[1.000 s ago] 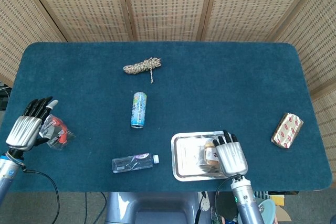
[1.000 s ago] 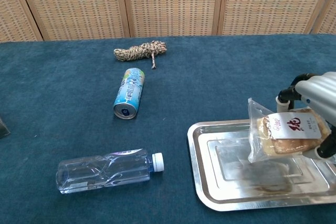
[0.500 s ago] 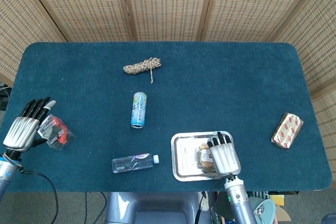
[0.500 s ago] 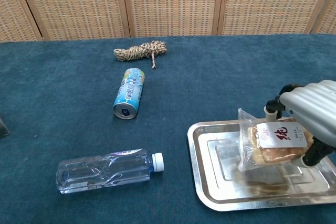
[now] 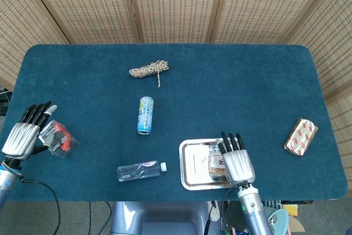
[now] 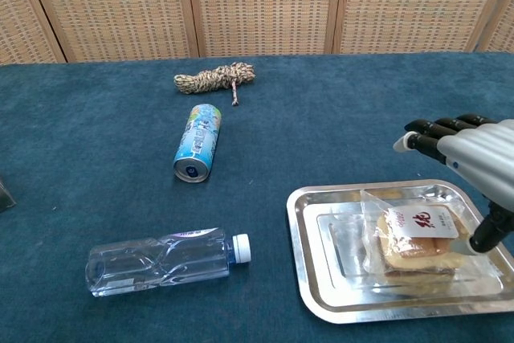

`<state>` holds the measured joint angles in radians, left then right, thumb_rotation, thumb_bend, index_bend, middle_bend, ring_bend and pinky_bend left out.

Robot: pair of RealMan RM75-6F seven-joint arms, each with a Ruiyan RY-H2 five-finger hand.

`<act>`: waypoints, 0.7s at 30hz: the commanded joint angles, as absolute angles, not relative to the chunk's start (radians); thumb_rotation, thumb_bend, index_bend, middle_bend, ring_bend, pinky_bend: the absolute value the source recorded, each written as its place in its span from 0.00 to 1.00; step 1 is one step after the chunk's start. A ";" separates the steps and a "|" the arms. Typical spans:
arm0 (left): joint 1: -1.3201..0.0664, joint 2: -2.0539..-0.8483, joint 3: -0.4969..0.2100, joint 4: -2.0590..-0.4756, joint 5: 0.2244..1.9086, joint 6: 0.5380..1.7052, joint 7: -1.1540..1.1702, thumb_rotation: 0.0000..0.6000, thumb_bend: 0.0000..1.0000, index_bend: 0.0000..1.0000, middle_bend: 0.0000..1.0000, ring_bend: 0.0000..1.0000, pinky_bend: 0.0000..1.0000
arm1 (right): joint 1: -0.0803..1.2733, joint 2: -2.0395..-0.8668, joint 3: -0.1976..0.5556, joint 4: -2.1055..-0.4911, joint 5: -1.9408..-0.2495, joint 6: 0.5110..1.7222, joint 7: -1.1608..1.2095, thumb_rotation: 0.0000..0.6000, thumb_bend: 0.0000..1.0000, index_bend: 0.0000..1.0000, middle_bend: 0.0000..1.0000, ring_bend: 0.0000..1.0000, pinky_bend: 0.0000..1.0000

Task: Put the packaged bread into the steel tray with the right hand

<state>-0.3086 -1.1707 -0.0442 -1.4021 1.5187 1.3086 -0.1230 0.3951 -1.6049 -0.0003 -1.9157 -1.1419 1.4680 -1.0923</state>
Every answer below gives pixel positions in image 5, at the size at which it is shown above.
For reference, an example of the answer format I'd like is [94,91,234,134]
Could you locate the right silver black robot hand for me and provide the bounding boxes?
[218,132,256,185]

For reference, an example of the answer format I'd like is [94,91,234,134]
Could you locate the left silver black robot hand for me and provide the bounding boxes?
[1,101,58,161]

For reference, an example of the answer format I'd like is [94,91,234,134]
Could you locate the bread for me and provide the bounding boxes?
[207,144,229,183]

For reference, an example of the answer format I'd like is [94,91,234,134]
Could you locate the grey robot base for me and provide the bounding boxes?
[109,201,215,235]

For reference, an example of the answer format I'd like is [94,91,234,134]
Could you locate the silver metal tray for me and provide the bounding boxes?
[179,138,248,191]

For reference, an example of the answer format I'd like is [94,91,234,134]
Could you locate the clear bag red black packets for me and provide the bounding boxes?
[38,119,80,159]

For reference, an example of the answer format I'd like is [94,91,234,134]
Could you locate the small white plastic piece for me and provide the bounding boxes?
[210,201,221,222]

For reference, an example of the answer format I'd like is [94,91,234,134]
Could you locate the light blue round bowl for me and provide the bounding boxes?
[268,209,289,235]

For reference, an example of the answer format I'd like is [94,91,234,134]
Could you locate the gold foil packet red print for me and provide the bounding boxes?
[283,118,319,157]

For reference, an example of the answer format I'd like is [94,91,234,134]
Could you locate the teal table cloth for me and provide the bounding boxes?
[2,43,349,203]

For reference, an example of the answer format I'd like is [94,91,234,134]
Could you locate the clear plastic water bottle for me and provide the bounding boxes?
[117,160,167,183]

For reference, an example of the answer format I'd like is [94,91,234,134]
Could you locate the blue printed drink can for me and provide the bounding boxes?
[136,96,155,136]

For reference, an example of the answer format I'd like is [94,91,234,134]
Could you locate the woven bamboo folding screen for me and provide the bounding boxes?
[0,0,352,192]

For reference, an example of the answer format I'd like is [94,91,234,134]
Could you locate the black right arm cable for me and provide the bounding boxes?
[221,182,243,235]

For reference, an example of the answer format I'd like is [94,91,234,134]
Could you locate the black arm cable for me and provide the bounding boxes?
[221,182,243,235]
[19,177,62,235]

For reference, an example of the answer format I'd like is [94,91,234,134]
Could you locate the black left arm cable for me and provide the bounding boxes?
[19,177,62,235]

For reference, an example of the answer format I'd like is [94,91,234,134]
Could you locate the coiled beige braided rope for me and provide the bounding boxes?
[129,59,170,89]

